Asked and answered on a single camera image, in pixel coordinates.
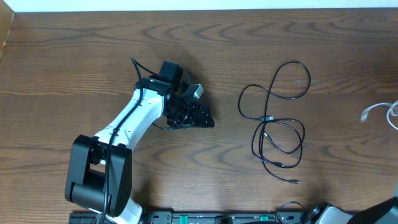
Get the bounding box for black USB-A cable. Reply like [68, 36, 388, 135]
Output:
[238, 60, 312, 123]

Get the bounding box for white USB cable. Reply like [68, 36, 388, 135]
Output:
[359, 99, 398, 131]

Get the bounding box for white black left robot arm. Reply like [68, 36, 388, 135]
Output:
[65, 61, 215, 223]

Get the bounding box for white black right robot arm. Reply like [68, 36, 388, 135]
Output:
[302, 187, 397, 224]

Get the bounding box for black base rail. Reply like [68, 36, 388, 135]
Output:
[68, 210, 312, 224]

